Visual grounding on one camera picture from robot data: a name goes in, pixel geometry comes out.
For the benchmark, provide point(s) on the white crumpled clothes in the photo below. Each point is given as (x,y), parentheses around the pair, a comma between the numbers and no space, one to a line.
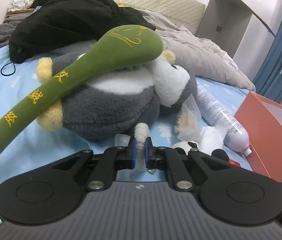
(22,3)

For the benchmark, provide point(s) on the clear plastic bag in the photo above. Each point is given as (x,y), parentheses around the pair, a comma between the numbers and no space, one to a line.
(187,127)

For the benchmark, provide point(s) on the grey penguin plush toy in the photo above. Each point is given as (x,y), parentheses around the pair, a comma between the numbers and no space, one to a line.
(106,107)

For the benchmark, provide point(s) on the grey built-in cabinet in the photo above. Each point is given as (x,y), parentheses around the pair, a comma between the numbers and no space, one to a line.
(221,10)

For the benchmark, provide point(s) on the wall switch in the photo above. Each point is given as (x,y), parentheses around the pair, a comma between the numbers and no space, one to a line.
(219,28)

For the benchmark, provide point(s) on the black jacket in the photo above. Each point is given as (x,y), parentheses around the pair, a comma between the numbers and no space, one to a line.
(68,17)

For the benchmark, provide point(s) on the orange cardboard box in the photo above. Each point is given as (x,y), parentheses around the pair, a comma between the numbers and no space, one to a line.
(256,135)

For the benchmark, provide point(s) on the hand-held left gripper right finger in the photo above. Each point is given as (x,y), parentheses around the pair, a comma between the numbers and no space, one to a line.
(146,153)

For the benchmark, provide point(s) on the small panda plush toy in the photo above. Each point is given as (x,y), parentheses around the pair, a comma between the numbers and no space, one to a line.
(181,146)

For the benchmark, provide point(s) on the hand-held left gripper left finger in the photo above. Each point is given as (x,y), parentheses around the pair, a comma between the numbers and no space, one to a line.
(134,153)

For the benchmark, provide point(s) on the cream quilted headboard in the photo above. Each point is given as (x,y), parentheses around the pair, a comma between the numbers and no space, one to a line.
(168,2)

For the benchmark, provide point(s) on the blue bed sheet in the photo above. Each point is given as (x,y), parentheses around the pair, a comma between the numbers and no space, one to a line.
(18,90)

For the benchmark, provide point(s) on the light grey duvet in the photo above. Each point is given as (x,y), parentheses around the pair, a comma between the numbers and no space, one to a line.
(193,52)

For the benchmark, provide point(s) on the green plush stick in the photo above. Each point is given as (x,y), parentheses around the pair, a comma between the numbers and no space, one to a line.
(121,47)

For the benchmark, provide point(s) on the white tube bottle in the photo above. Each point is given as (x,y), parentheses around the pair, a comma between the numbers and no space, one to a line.
(218,112)

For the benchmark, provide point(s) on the blue curtain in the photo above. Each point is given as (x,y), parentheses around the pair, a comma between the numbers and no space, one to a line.
(273,67)

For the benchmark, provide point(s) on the brown cardboard box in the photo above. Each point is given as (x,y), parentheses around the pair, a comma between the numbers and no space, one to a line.
(18,11)

